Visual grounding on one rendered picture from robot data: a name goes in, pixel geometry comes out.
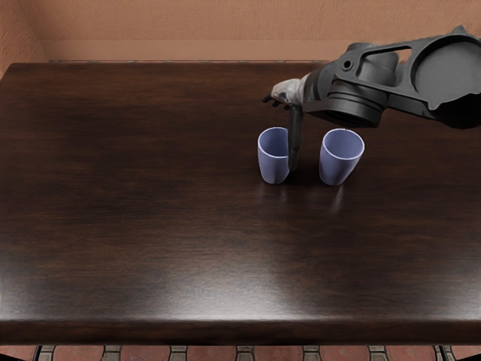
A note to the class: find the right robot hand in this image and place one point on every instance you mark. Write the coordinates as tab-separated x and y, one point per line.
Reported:
289	89

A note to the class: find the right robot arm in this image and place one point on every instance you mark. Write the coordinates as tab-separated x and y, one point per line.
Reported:
391	77

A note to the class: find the lavender plastic cup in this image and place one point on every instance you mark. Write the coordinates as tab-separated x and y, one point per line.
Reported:
338	156
271	158

